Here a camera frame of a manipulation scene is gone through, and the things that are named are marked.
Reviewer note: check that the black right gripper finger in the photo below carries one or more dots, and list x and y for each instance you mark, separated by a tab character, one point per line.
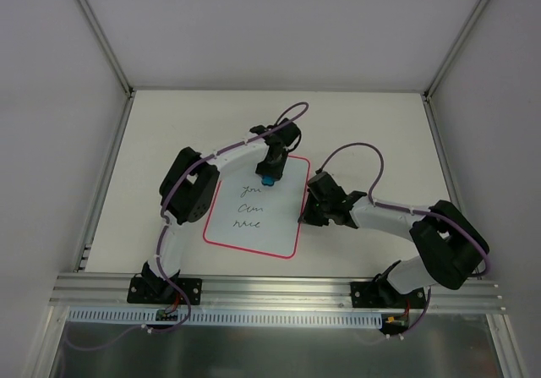
310	215
312	188

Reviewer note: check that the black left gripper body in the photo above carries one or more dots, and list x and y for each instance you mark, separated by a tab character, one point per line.
270	169

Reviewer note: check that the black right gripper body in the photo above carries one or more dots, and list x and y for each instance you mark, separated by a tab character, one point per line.
318	200

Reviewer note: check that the blue whiteboard eraser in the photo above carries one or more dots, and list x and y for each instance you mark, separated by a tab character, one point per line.
270	181

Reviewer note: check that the pink framed whiteboard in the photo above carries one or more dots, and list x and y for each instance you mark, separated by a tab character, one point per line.
249	216

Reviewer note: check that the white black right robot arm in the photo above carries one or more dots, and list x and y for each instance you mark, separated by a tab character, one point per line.
449	247

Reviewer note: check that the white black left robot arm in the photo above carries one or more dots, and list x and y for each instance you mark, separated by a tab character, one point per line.
187	192

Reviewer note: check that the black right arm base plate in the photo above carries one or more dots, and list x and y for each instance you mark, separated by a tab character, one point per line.
381	295

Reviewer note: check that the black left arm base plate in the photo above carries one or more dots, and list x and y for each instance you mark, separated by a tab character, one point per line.
160	292

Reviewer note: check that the right aluminium corner post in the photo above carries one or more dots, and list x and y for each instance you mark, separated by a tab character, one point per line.
457	45

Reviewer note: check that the aluminium corner post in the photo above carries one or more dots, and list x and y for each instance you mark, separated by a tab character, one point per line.
103	43
457	45

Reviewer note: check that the white slotted cable duct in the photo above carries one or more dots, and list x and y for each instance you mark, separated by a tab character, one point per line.
222	317

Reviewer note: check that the front aluminium mounting rail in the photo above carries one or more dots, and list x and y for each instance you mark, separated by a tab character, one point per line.
310	294

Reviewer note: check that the left aluminium corner post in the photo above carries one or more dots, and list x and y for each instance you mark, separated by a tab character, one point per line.
103	43

